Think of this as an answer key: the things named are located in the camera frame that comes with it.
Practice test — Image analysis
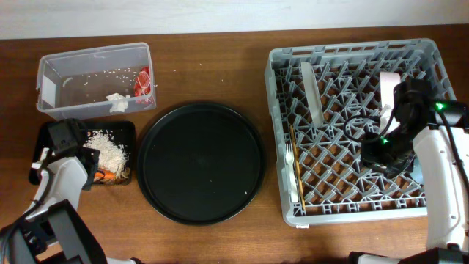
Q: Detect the orange carrot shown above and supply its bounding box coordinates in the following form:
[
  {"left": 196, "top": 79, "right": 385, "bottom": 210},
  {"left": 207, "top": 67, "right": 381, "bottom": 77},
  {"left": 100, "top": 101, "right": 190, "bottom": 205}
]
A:
[{"left": 94, "top": 170, "right": 116, "bottom": 182}]

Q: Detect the light blue plastic cup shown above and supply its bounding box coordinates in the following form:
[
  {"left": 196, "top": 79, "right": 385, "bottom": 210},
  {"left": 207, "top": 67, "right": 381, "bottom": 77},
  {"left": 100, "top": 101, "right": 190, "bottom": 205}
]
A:
[{"left": 410, "top": 158, "right": 424, "bottom": 185}]

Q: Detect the red snack wrapper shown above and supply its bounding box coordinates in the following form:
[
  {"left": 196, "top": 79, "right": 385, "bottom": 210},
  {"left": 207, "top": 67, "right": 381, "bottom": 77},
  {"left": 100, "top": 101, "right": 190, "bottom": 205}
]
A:
[{"left": 133, "top": 66, "right": 151, "bottom": 97}]

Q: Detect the grey plate with food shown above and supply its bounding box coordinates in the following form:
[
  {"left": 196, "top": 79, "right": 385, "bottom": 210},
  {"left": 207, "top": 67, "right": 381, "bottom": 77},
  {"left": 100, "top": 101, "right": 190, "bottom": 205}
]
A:
[{"left": 300, "top": 62, "right": 324, "bottom": 128}]

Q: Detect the wooden chopstick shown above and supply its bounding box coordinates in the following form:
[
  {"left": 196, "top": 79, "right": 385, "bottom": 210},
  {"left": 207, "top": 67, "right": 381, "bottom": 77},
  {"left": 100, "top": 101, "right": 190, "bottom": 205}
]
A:
[{"left": 289, "top": 125, "right": 306, "bottom": 212}]

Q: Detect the white plastic fork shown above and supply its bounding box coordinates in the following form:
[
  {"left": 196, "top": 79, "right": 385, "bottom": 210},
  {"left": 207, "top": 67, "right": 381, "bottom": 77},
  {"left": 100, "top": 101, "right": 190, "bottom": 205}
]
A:
[{"left": 285, "top": 144, "right": 299, "bottom": 203}]

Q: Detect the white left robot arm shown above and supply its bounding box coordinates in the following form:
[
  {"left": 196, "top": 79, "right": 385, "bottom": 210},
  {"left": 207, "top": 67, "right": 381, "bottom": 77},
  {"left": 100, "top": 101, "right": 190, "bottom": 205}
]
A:
[{"left": 1, "top": 147, "right": 141, "bottom": 263}]

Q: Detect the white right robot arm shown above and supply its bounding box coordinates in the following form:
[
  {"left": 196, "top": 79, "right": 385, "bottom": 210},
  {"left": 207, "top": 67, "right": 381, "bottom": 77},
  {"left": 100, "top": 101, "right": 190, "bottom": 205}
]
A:
[{"left": 361, "top": 96, "right": 468, "bottom": 263}]

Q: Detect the clear plastic waste bin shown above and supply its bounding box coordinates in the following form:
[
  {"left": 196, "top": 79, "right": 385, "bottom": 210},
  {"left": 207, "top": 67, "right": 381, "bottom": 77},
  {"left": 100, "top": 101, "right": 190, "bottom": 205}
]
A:
[{"left": 36, "top": 43, "right": 156, "bottom": 120}]

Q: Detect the grey dishwasher rack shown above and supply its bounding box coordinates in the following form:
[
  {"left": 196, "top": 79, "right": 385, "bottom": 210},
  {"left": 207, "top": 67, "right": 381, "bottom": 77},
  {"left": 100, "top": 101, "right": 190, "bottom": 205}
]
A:
[{"left": 265, "top": 38, "right": 454, "bottom": 228}]

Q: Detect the rice and peanut shell pile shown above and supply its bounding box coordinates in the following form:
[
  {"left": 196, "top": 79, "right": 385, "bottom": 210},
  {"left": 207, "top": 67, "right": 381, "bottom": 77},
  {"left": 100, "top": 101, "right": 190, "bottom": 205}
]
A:
[{"left": 84, "top": 130, "right": 130, "bottom": 185}]

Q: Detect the rectangular black tray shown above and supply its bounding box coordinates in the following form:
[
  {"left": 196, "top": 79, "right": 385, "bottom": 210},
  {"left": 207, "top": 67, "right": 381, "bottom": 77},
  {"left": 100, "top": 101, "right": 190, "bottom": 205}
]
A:
[{"left": 32, "top": 121, "right": 136, "bottom": 186}]

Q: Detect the crumpled white tissue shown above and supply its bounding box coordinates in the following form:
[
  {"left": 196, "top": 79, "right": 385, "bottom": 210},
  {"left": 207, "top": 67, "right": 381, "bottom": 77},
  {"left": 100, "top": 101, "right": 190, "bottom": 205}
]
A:
[{"left": 106, "top": 93, "right": 130, "bottom": 114}]

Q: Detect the round black tray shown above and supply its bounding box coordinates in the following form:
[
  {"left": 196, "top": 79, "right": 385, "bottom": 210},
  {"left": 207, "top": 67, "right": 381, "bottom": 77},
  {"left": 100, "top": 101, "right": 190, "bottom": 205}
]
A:
[{"left": 136, "top": 102, "right": 266, "bottom": 226}]

